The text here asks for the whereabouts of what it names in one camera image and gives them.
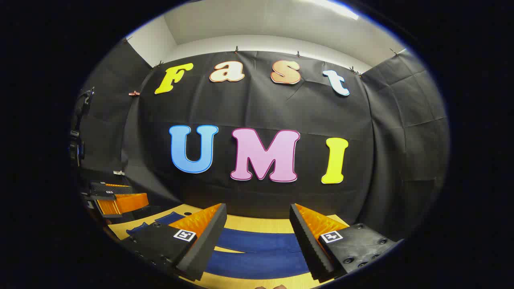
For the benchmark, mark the blue denim jeans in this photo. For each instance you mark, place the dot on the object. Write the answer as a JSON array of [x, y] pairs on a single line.
[[261, 261]]

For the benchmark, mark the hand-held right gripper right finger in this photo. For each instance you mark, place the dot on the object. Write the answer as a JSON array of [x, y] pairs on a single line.
[[307, 241]]

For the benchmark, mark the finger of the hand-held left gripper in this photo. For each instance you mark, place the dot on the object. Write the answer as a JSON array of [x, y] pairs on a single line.
[[128, 202], [110, 188]]

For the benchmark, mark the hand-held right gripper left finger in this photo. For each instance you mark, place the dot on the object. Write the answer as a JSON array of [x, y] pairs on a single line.
[[209, 241]]

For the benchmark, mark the black backdrop cloth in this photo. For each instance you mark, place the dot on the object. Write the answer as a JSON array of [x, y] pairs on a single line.
[[261, 104]]

